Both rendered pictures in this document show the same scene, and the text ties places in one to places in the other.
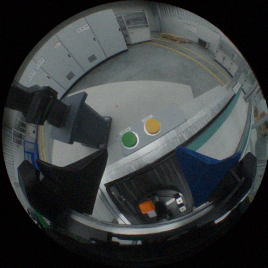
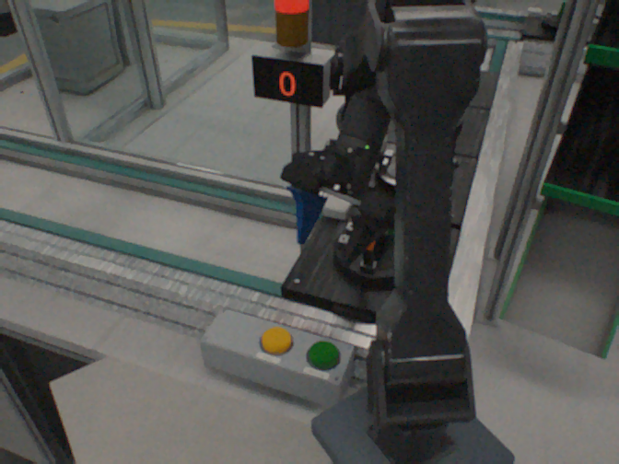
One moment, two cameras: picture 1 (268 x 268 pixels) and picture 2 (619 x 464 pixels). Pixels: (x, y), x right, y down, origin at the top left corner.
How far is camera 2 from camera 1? 0.64 m
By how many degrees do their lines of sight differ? 67
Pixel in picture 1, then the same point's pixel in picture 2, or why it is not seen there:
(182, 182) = (321, 261)
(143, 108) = (228, 446)
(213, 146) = (223, 260)
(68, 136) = not seen: hidden behind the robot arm
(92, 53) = not seen: outside the picture
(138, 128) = (295, 359)
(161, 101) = (176, 420)
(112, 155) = not seen: hidden behind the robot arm
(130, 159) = (349, 335)
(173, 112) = (224, 330)
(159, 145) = (297, 318)
